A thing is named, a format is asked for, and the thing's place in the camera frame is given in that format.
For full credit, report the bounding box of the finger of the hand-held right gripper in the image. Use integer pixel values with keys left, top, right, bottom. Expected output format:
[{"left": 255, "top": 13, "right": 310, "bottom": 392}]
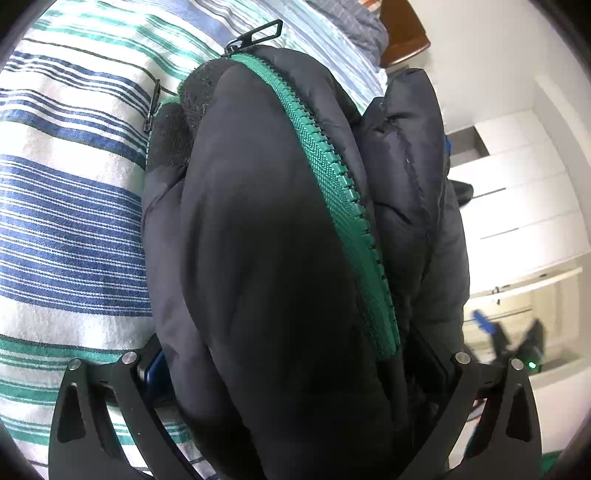
[
  {"left": 517, "top": 320, "right": 546, "bottom": 358},
  {"left": 470, "top": 310, "right": 511, "bottom": 358}
]

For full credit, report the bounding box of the wooden headboard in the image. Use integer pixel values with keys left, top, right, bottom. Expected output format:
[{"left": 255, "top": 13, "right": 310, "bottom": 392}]
[{"left": 379, "top": 0, "right": 432, "bottom": 69}]

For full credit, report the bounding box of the white wardrobe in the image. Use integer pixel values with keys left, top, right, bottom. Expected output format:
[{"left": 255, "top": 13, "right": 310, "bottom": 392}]
[{"left": 445, "top": 76, "right": 589, "bottom": 393}]

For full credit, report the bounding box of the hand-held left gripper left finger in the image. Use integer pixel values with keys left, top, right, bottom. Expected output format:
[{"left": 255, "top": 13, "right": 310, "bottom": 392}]
[{"left": 48, "top": 344, "right": 199, "bottom": 480}]

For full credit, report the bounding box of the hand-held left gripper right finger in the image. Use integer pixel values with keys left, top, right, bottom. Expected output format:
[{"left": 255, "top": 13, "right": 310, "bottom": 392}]
[{"left": 397, "top": 328, "right": 543, "bottom": 480}]

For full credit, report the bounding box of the black puffer jacket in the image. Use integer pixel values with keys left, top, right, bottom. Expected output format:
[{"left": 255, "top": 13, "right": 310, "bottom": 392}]
[{"left": 141, "top": 18, "right": 472, "bottom": 480}]

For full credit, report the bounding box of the striped bed quilt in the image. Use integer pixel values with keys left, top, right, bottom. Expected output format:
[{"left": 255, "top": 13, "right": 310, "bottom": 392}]
[{"left": 0, "top": 0, "right": 389, "bottom": 480}]

